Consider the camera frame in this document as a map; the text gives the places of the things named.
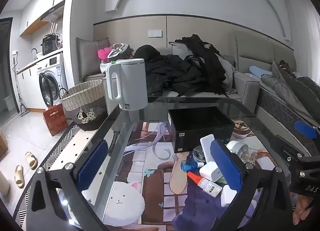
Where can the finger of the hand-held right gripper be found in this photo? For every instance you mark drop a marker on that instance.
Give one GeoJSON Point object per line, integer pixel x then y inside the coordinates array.
{"type": "Point", "coordinates": [292, 147]}
{"type": "Point", "coordinates": [305, 128]}

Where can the grey sofa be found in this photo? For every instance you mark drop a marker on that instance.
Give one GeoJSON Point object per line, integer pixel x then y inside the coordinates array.
{"type": "Point", "coordinates": [246, 88]}

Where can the white curtain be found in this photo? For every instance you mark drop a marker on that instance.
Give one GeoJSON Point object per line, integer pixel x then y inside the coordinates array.
{"type": "Point", "coordinates": [306, 33]}

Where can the grey garment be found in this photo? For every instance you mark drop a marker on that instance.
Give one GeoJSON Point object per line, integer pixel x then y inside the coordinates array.
{"type": "Point", "coordinates": [228, 71]}

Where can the white router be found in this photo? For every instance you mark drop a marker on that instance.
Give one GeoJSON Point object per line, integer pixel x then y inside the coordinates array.
{"type": "Point", "coordinates": [53, 29]}

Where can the white cat-shaped pad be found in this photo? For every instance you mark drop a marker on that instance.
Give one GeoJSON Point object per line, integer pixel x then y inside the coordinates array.
{"type": "Point", "coordinates": [125, 201]}

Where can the white electric kettle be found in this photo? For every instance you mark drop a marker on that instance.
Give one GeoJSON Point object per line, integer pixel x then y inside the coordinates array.
{"type": "Point", "coordinates": [130, 83]}

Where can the light grey pillow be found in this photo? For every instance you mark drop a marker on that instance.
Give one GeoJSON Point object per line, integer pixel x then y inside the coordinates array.
{"type": "Point", "coordinates": [178, 49]}

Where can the white round container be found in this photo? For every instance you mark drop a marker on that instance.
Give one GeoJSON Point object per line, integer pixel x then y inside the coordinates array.
{"type": "Point", "coordinates": [236, 148]}

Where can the black puffer jacket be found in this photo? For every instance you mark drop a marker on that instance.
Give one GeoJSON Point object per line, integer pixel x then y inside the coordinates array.
{"type": "Point", "coordinates": [170, 73]}

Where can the white kitchen cabinet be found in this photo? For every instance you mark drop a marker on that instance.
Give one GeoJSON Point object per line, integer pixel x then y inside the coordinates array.
{"type": "Point", "coordinates": [30, 86]}

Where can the black box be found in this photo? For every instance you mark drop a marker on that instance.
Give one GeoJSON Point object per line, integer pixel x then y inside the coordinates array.
{"type": "Point", "coordinates": [200, 126]}

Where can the white power bank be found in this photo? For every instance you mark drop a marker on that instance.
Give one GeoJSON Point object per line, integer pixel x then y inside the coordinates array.
{"type": "Point", "coordinates": [207, 146]}

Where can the small white adapter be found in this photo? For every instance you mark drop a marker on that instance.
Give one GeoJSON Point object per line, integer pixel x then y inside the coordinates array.
{"type": "Point", "coordinates": [227, 196]}

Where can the person's right hand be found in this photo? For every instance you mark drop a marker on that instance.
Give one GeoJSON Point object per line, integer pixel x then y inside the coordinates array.
{"type": "Point", "coordinates": [302, 208]}

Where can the white washing machine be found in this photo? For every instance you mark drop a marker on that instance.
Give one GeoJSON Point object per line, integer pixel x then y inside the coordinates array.
{"type": "Point", "coordinates": [55, 71]}

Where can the light blue pillow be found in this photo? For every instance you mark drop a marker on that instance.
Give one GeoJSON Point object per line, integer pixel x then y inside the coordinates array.
{"type": "Point", "coordinates": [258, 70]}

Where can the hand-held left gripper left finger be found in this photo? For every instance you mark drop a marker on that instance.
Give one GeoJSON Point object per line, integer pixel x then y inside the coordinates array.
{"type": "Point", "coordinates": [92, 163]}

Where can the cardboard box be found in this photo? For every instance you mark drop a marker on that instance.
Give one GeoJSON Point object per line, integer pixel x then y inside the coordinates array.
{"type": "Point", "coordinates": [2, 146]}

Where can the woven laundry basket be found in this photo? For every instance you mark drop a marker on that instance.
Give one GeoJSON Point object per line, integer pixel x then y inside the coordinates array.
{"type": "Point", "coordinates": [82, 101]}

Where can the silver round tin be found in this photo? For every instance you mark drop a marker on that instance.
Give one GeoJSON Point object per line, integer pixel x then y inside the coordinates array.
{"type": "Point", "coordinates": [198, 153]}

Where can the white bag green clip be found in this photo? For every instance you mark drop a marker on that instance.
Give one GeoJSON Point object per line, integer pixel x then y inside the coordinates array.
{"type": "Point", "coordinates": [106, 67]}

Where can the range hood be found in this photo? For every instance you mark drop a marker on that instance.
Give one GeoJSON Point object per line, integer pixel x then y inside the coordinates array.
{"type": "Point", "coordinates": [53, 12]}

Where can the black draped garment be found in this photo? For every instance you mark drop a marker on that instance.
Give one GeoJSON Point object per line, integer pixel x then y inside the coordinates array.
{"type": "Point", "coordinates": [205, 58]}

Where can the striped sandal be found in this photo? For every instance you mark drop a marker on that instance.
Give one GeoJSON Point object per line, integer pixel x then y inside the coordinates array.
{"type": "Point", "coordinates": [241, 127]}

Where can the white wall socket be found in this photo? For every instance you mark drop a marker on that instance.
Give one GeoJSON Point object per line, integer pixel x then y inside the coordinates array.
{"type": "Point", "coordinates": [155, 33]}

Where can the white charger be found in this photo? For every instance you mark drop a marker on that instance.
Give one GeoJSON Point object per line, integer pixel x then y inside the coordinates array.
{"type": "Point", "coordinates": [208, 171]}

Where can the black pressure cooker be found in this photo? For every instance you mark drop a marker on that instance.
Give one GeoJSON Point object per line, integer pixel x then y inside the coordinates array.
{"type": "Point", "coordinates": [50, 44]}

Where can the kitchen faucet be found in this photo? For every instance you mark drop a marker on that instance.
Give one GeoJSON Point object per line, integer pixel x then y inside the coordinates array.
{"type": "Point", "coordinates": [33, 52]}

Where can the grey cushion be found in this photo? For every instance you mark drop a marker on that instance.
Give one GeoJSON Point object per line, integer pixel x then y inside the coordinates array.
{"type": "Point", "coordinates": [90, 56]}

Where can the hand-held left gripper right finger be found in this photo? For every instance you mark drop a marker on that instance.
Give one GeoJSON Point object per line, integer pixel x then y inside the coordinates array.
{"type": "Point", "coordinates": [225, 163]}

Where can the red gift bag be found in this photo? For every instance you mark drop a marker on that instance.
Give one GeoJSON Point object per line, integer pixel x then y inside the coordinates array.
{"type": "Point", "coordinates": [55, 121]}

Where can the glue bottle orange cap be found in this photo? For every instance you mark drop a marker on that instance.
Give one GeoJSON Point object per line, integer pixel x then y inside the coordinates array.
{"type": "Point", "coordinates": [207, 186]}

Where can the blue plastic bottle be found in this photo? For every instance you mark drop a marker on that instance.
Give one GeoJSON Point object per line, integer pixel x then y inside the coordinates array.
{"type": "Point", "coordinates": [190, 165]}

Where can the pink plush toy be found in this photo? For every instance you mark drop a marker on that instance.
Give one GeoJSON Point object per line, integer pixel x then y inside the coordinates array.
{"type": "Point", "coordinates": [103, 53]}

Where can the bed with beige headboard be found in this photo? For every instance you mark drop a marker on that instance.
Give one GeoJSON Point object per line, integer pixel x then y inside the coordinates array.
{"type": "Point", "coordinates": [257, 48]}

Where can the black white patterned plush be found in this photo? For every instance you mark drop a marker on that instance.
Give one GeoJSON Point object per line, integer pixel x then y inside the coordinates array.
{"type": "Point", "coordinates": [118, 50]}

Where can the grey padded jacket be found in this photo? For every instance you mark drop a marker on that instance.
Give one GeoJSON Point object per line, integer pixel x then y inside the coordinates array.
{"type": "Point", "coordinates": [282, 88]}

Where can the black white striped rug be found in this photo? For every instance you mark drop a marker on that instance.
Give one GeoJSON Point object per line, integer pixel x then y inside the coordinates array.
{"type": "Point", "coordinates": [62, 151]}

